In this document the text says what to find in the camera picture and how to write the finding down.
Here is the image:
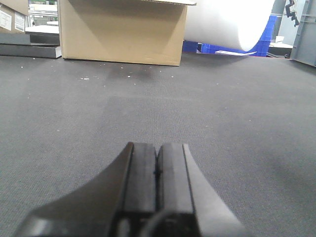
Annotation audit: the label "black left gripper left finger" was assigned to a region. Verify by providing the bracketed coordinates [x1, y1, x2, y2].
[14, 142, 156, 237]

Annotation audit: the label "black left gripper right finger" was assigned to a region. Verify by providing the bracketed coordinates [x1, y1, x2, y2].
[158, 143, 247, 237]

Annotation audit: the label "dark grey table mat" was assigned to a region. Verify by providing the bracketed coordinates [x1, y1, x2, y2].
[0, 53, 316, 237]

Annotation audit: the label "blue plastic crate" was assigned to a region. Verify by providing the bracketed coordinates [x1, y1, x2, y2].
[182, 15, 277, 57]

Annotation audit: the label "large cardboard box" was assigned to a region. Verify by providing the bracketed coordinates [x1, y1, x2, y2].
[58, 0, 196, 66]

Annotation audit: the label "white foam roll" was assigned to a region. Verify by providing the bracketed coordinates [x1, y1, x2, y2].
[184, 0, 275, 51]

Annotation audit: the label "small cardboard box with labels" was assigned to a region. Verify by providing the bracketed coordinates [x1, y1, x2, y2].
[0, 0, 29, 34]

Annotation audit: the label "black metal frame rails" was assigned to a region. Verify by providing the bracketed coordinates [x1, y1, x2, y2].
[0, 33, 62, 59]

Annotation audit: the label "grey metal post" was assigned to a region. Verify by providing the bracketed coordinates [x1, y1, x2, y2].
[290, 0, 316, 67]

